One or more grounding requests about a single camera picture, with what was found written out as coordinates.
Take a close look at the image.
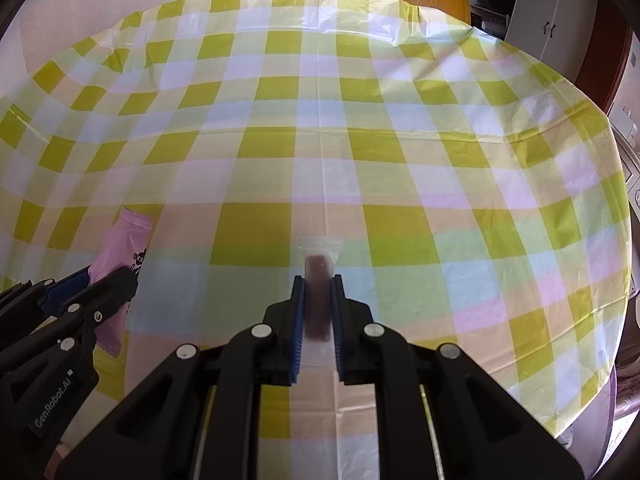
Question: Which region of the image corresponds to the white cabinet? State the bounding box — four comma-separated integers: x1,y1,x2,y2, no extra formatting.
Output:
462,0,608,86

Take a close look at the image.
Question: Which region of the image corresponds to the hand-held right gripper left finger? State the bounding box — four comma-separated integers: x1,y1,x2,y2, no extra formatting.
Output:
54,274,307,480

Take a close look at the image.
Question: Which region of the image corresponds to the red-brown door frame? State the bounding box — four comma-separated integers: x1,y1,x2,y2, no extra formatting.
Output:
575,10,633,116

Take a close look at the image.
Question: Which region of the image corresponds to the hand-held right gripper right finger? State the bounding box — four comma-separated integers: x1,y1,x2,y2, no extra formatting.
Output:
330,274,585,480

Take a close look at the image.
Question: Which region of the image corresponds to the green checkered tablecloth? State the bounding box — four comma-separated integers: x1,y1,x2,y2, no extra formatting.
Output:
0,0,632,480

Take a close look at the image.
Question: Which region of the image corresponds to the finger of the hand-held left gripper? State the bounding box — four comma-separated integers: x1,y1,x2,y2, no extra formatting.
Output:
52,266,139,361
0,267,93,346

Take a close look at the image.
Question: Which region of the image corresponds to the clear packet with brown snack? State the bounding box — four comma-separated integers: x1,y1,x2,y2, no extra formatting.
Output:
296,235,345,371

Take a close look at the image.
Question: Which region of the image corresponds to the pink snack packet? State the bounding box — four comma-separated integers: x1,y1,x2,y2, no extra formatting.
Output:
87,207,153,357

